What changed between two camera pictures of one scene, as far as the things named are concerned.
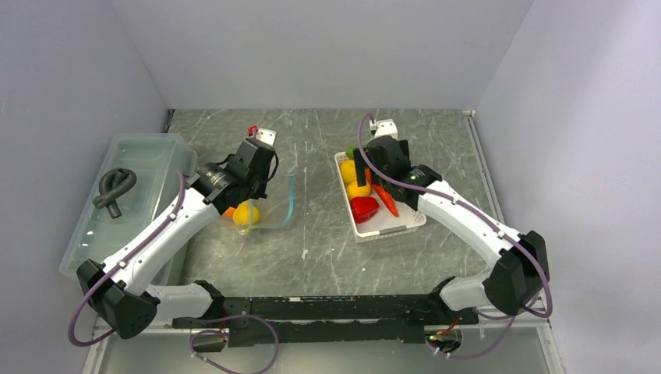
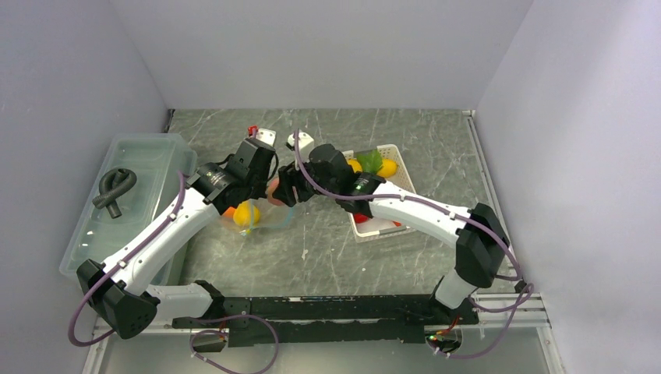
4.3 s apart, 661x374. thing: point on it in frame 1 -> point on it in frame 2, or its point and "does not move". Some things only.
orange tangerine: (229, 212) does not move
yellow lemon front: (246, 213) does not move
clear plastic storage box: (157, 161) does not move
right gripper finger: (360, 167) -> (288, 177)
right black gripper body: (404, 147) -> (304, 187)
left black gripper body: (258, 188) does not move
